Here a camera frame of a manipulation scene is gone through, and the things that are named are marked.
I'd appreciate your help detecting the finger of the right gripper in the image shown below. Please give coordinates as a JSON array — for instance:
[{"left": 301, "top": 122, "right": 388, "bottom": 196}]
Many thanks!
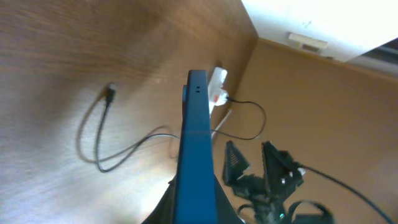
[
  {"left": 262, "top": 141, "right": 295, "bottom": 199},
  {"left": 222, "top": 141, "right": 249, "bottom": 185}
]

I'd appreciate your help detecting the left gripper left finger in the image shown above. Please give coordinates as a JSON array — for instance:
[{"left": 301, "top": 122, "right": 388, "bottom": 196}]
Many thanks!
[{"left": 142, "top": 177, "right": 176, "bottom": 224}]

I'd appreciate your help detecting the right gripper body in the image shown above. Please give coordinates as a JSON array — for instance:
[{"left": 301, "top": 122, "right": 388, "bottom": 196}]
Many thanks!
[{"left": 231, "top": 165, "right": 305, "bottom": 215}]

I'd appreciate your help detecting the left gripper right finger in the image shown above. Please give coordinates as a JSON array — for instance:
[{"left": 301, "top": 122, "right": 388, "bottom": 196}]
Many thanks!
[{"left": 214, "top": 176, "right": 244, "bottom": 224}]

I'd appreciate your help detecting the blue Samsung Galaxy smartphone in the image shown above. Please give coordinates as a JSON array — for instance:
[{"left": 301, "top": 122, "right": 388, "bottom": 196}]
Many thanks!
[{"left": 172, "top": 70, "right": 218, "bottom": 223}]

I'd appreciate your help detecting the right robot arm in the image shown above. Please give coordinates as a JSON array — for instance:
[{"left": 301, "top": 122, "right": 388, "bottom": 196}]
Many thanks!
[{"left": 222, "top": 141, "right": 335, "bottom": 224}]

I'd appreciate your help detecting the white USB charger plug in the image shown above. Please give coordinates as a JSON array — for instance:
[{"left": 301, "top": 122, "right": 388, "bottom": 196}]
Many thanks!
[{"left": 212, "top": 88, "right": 229, "bottom": 106}]

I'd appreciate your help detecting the white power strip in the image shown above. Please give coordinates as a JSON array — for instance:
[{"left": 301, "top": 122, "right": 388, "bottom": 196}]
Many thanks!
[{"left": 207, "top": 67, "right": 229, "bottom": 116}]

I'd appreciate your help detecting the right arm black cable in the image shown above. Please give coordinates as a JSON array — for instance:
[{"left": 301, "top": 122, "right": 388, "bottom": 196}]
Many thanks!
[{"left": 297, "top": 163, "right": 396, "bottom": 224}]

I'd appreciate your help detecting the white power strip cord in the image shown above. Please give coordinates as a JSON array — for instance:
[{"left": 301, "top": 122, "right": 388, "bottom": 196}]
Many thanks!
[{"left": 211, "top": 108, "right": 233, "bottom": 140}]

